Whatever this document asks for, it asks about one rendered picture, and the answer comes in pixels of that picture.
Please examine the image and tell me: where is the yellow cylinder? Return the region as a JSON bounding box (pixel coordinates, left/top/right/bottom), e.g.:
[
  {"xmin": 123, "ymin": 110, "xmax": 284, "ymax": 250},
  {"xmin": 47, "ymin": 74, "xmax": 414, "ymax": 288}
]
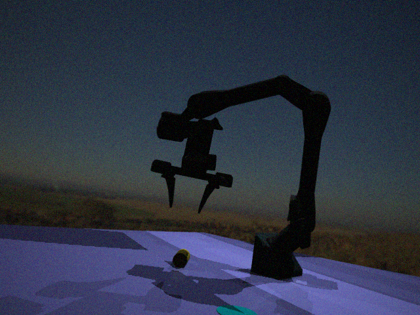
[{"xmin": 173, "ymin": 249, "xmax": 190, "ymax": 268}]

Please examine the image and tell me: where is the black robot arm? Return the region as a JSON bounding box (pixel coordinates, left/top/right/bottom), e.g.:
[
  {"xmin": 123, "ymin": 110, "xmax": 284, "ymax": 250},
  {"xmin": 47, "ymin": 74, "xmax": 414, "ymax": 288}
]
[{"xmin": 156, "ymin": 75, "xmax": 331, "ymax": 261}]

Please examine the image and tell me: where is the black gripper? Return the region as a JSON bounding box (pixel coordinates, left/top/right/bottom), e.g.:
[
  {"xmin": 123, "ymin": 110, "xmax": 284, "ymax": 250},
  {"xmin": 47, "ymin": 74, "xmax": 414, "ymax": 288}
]
[{"xmin": 150, "ymin": 142, "xmax": 233, "ymax": 214}]

